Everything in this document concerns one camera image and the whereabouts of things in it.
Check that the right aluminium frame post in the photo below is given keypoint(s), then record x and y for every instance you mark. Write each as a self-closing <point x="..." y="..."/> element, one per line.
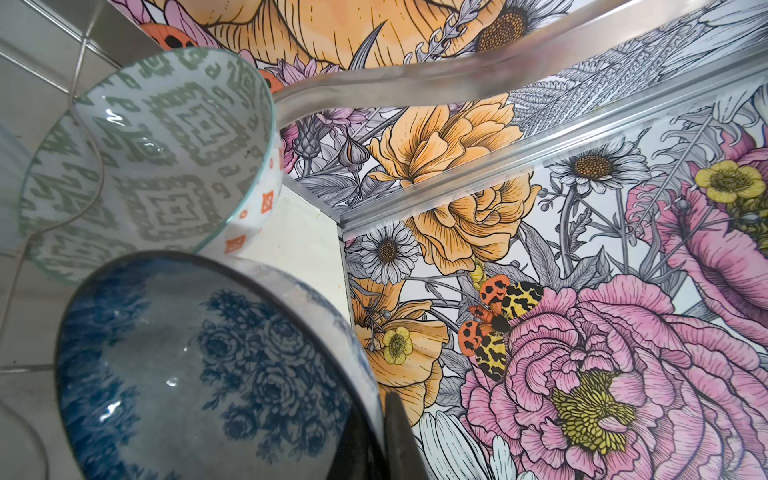
<point x="605" y="123"/>

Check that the blue floral bowl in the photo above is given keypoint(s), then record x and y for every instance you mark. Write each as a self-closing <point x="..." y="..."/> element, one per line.
<point x="173" y="366"/>

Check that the steel two-tier dish rack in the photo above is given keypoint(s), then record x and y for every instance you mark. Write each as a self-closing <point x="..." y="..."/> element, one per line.
<point x="97" y="27"/>

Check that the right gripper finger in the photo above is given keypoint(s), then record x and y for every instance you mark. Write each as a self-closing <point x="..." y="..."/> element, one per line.
<point x="403" y="455"/>

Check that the grey-green geometric pattern bowl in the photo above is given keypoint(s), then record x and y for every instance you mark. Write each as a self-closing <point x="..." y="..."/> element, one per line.
<point x="179" y="151"/>

